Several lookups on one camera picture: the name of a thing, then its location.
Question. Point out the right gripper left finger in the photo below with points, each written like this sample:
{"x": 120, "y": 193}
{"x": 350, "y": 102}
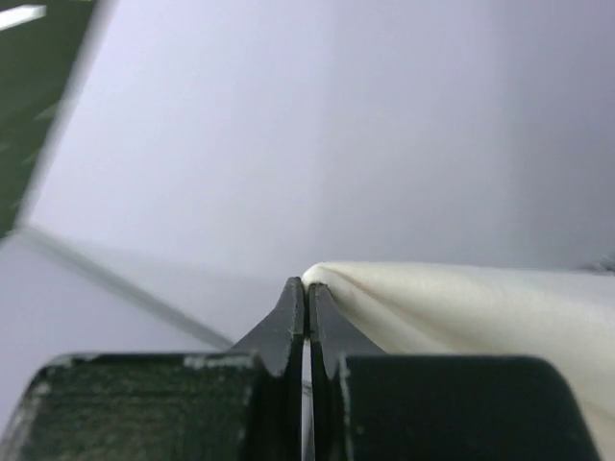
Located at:
{"x": 276, "y": 344}

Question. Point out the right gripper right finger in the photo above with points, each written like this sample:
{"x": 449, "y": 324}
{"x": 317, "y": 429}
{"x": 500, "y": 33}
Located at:
{"x": 332, "y": 337}

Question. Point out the cream white t shirt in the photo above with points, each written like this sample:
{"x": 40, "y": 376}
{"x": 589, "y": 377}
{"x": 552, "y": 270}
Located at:
{"x": 565, "y": 317}

